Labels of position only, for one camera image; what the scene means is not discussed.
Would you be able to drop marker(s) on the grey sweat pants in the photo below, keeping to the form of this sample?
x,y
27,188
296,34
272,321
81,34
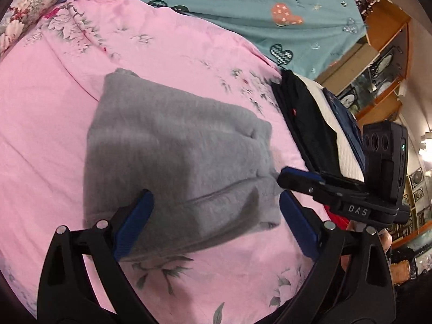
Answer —
x,y
175,148

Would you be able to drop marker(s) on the red floral pillow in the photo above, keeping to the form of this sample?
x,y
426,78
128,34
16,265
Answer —
x,y
27,3

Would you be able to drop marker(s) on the pink floral bed sheet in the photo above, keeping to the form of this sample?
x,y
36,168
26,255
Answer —
x,y
50,141

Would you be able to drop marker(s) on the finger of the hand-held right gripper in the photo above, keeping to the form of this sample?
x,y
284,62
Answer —
x,y
297,177

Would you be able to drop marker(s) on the teal heart print pillow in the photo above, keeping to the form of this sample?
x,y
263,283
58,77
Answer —
x,y
236,6

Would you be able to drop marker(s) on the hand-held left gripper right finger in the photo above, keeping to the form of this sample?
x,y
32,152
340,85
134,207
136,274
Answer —
x,y
298,224

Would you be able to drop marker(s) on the person's right hand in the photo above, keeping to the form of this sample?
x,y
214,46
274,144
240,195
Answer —
x,y
385,241

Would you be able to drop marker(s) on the wall lamp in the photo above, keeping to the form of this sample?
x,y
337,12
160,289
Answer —
x,y
427,145

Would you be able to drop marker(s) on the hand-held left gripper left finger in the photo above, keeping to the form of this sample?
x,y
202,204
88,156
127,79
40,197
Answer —
x,y
135,222

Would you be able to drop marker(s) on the wooden display cabinet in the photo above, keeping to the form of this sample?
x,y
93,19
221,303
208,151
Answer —
x,y
388,30

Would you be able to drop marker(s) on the red garment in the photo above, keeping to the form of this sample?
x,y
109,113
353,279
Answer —
x,y
337,219

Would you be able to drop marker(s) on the blue jeans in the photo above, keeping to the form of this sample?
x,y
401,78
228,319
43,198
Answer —
x,y
344,118

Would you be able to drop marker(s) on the white quilted mat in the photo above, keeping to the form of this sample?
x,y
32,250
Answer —
x,y
320,98

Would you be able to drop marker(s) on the stack of dark folded clothes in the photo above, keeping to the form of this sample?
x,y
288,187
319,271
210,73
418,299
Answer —
x,y
310,125

